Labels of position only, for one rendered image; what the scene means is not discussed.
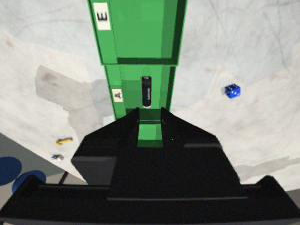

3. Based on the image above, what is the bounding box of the green three-compartment bin rack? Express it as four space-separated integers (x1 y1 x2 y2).
87 0 188 147

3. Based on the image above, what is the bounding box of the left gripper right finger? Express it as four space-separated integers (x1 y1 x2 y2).
161 107 223 149

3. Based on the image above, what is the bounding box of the blue die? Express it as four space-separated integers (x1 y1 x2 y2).
225 84 240 98

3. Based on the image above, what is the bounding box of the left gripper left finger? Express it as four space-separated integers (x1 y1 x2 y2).
79 107 140 147

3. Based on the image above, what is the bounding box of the black battery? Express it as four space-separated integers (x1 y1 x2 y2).
142 76 152 108

